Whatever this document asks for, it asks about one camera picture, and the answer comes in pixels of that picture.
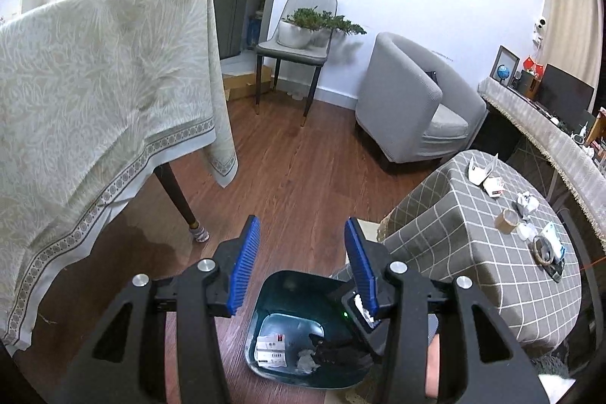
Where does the grey dining chair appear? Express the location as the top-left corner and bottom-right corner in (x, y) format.
(256, 0), (338, 128)

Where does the flat cardboard box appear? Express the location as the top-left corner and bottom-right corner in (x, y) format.
(222, 66), (274, 102)

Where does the brown tape roll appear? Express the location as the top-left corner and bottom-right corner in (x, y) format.
(494, 209), (520, 235)

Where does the black monitor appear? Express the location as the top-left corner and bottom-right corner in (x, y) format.
(535, 63), (596, 121)

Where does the white folded paper box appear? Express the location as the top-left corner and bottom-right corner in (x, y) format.
(468, 152), (499, 183)

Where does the green plant in white pot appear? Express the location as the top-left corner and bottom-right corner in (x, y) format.
(277, 6), (367, 50)

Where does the beige curtain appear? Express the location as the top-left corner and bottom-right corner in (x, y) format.
(542, 0), (604, 111)

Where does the person's right forearm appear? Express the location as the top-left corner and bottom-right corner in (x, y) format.
(425, 327), (442, 398)

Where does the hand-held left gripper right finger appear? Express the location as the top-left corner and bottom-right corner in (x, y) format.
(344, 217), (552, 404)

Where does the black tape roll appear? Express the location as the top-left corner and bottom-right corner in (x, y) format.
(532, 236), (556, 265)

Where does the black item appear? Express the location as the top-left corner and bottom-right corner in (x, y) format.
(544, 259), (567, 282)

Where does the dark wooden table leg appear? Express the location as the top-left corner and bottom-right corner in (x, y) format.
(155, 162), (202, 232)

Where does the white security camera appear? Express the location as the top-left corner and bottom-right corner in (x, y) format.
(531, 17), (550, 50)

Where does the dark teal trash bin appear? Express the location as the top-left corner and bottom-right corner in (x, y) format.
(245, 270), (380, 390)

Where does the blue water bottle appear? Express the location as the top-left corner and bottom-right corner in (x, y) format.
(247, 11), (263, 50)

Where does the beige fringed desk cloth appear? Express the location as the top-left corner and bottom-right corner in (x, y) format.
(477, 77), (606, 253)

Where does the striped table leg sock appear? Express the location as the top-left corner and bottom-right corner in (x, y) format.
(189, 221), (212, 244)

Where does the white printed carton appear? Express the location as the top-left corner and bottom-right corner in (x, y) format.
(255, 334), (287, 368)

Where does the grey fabric armchair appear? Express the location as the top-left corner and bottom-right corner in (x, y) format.
(355, 31), (488, 164)

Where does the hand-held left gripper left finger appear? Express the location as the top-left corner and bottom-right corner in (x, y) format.
(52, 215), (261, 404)

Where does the cream patterned tablecloth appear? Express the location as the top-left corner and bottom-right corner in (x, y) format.
(0, 0), (239, 357)

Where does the blue and white packet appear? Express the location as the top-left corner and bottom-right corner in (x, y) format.
(541, 221), (567, 259)

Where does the framed globe picture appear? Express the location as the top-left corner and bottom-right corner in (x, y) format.
(490, 45), (520, 87)

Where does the person's white clothing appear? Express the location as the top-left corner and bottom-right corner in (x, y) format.
(537, 372), (578, 392)

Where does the grey checked tablecloth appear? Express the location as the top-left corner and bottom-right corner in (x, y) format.
(331, 150), (583, 357)

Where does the white tissue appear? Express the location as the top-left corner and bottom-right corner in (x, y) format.
(297, 349), (319, 373)

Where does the white paper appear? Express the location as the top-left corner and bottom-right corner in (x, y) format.
(515, 192), (539, 216)

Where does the beige floor mat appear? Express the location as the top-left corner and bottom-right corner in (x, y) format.
(355, 218), (385, 244)

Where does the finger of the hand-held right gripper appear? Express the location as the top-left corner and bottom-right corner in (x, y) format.
(309, 333), (380, 365)

